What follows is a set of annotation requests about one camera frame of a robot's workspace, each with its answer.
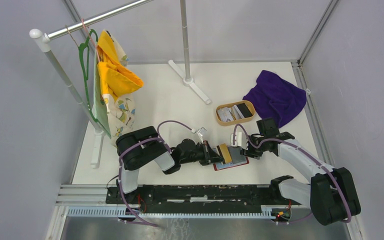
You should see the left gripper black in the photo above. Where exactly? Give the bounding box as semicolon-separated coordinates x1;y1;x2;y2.
180;140;225;166

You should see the red card holder wallet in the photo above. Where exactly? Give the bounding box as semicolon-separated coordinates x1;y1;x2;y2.
213;146;249;171

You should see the gold VIP card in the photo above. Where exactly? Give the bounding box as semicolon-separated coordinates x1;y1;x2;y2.
216;143;233;164

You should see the oval wooden tray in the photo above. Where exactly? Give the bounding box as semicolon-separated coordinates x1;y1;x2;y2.
215;100;256;126

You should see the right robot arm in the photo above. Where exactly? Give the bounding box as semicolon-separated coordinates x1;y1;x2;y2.
231;118;362;226

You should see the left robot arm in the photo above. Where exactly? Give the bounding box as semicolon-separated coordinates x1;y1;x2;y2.
115;126;225;204

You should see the silver credit card in tray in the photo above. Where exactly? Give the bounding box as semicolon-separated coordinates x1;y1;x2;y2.
216;107;235;123

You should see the black card in tray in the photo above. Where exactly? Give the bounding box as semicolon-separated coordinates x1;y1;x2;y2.
235;102;253;118

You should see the purple cloth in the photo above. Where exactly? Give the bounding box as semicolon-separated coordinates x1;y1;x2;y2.
242;70;307;128

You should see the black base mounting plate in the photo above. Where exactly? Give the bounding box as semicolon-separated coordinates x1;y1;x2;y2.
105;184;298;214

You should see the yellow dinosaur print garment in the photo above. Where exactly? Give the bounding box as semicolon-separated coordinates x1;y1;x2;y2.
96;29;144;142

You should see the green clothes hanger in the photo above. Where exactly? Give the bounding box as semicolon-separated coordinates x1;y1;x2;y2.
78;36;98;123

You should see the metal clothes rack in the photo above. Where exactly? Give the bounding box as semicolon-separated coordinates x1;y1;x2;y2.
28;0;212;169

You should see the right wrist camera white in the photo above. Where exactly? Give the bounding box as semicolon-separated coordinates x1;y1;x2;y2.
230;132;248;149

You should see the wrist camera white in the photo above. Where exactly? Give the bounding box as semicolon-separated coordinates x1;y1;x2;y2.
193;127;207;144
230;132;248;149

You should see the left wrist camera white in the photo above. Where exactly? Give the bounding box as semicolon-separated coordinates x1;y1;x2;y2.
193;127;207;144

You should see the white cable duct strip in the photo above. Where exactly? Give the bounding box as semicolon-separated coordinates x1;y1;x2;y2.
66;206;275;220

